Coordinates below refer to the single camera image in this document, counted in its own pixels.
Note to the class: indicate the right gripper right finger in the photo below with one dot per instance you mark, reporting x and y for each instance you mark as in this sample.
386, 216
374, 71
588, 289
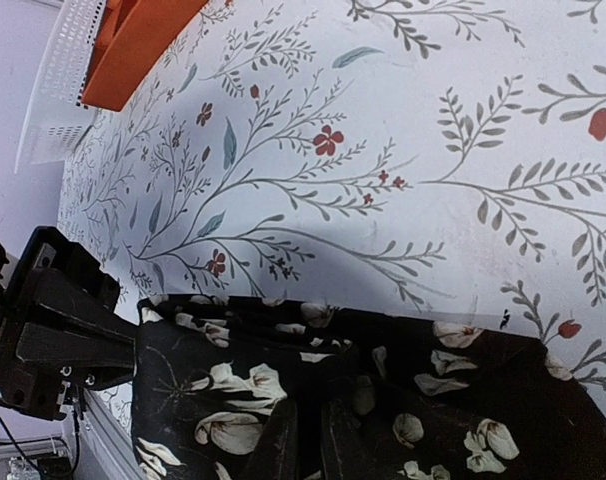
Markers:
342, 452

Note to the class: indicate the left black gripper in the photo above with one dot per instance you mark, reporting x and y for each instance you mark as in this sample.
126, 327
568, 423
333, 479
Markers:
59, 334

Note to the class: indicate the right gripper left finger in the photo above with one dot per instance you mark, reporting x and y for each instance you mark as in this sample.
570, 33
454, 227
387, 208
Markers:
276, 454

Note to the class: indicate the black white floral tie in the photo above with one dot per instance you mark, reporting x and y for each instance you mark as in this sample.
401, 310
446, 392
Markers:
430, 400

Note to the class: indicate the white plastic basket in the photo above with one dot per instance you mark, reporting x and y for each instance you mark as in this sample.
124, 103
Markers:
56, 119

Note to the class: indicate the red wooden compartment tray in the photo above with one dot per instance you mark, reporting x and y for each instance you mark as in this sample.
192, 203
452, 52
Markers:
132, 36

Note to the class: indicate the floral table mat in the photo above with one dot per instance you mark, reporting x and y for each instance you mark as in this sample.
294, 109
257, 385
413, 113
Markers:
444, 159

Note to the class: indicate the front metal rail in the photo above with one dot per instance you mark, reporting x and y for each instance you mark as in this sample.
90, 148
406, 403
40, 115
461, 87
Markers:
106, 451

